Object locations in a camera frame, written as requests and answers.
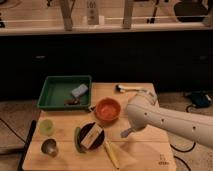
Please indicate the light blue towel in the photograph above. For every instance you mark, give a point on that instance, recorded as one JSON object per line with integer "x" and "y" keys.
{"x": 127, "y": 132}

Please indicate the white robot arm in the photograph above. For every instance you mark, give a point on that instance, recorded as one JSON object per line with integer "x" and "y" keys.
{"x": 142, "y": 111}

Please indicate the red bowl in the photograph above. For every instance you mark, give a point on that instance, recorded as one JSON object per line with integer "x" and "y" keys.
{"x": 107, "y": 109}

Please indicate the blue sponge block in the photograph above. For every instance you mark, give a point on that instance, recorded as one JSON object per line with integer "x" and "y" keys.
{"x": 80, "y": 90}

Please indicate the brown object in tray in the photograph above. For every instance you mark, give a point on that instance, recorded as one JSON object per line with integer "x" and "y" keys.
{"x": 72, "y": 102}

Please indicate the green plastic tray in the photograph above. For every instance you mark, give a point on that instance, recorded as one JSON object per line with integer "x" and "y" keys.
{"x": 57, "y": 89}

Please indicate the wooden block on plate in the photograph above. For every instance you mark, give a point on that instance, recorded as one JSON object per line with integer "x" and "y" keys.
{"x": 91, "y": 136}

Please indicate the black plate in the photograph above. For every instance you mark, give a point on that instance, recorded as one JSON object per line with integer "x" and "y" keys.
{"x": 83, "y": 131}

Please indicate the yellow banana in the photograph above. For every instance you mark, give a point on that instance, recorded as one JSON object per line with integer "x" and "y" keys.
{"x": 111, "y": 154}

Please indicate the green plastic cup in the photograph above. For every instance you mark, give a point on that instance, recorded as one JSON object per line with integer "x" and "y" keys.
{"x": 46, "y": 127}

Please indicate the metal cup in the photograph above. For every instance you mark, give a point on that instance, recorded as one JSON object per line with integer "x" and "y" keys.
{"x": 49, "y": 147}

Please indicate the black device on floor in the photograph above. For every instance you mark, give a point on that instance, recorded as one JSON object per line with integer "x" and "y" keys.
{"x": 200, "y": 99}

